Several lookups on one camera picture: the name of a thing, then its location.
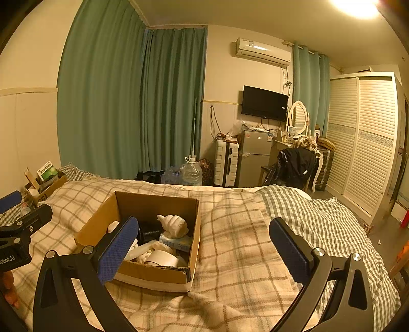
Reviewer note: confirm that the small cardboard box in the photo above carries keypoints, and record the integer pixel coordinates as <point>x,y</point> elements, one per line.
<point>48,190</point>

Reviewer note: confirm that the green checked duvet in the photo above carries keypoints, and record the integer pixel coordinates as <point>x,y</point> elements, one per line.
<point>326,229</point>

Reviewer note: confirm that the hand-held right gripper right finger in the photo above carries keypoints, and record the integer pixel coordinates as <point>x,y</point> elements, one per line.
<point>289,249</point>

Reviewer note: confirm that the narrow green curtain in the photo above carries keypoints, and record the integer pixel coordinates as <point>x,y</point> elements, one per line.
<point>310,92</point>

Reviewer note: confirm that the black television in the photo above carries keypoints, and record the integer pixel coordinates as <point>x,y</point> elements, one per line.
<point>264,102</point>

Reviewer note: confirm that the white suitcase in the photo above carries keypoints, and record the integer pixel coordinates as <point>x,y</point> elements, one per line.
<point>226,162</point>

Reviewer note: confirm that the black object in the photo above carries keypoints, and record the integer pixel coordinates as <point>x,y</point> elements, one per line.
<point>149,232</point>

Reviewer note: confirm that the clear plastic bottle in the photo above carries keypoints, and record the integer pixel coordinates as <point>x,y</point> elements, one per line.
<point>26,209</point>

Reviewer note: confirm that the blue tissue packet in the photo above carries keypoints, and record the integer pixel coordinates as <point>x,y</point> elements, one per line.
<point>177,242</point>

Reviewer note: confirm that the oval white mirror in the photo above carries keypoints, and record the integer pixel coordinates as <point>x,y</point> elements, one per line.
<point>299,116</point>

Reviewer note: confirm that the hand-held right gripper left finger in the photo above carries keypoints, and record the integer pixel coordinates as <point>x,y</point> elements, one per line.
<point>118,249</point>

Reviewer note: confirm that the clear plastic bag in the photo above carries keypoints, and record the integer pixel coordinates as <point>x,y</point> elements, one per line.
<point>235,128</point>

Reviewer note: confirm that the beige plaid blanket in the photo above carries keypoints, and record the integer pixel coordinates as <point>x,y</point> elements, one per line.
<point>230,255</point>

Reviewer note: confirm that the ceiling light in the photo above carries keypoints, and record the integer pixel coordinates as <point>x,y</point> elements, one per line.
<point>356,6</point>

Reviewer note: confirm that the green and white carton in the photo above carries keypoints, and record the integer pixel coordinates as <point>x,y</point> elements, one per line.
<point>48,172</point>

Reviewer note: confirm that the green checked bed sheet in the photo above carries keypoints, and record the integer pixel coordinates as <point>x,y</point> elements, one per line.
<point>75,172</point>

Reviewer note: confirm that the white air conditioner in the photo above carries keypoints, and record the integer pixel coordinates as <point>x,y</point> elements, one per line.
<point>263,51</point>

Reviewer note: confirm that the white louvred wardrobe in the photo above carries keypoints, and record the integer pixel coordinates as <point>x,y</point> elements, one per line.
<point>361,143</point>

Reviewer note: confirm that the white pole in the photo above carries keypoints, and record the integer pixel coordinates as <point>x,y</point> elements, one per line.
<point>194,127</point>

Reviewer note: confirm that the red fire extinguisher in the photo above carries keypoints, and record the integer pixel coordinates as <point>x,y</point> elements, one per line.
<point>405,218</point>

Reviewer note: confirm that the grey fridge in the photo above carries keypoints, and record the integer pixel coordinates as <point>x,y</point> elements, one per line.
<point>255,156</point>

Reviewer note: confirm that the floral bag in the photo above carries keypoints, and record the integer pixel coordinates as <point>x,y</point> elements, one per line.
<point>207,170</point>

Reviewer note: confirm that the white figurine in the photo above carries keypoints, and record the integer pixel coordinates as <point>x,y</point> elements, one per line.
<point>174,225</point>

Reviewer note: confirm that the brown suitcase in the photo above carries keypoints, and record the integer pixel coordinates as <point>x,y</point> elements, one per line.
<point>325,169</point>

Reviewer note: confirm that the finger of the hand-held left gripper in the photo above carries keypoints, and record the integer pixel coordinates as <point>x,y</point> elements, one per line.
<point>32,218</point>
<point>10,201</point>

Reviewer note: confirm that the blond furry item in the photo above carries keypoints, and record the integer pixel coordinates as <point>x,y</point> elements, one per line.
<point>305,143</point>

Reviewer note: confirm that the large water jug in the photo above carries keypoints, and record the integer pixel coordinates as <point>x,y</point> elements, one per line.
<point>191,172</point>

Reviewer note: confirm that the white lace cloth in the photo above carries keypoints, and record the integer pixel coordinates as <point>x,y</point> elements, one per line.
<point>150,249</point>

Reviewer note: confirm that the person's left hand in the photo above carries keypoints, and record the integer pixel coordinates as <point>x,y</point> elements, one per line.
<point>8,289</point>

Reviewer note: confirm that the wooden stool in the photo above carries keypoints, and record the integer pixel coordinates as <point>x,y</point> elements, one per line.
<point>401,261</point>

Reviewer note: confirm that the wide green curtain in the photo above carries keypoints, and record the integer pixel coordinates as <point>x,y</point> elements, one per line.
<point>99,89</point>

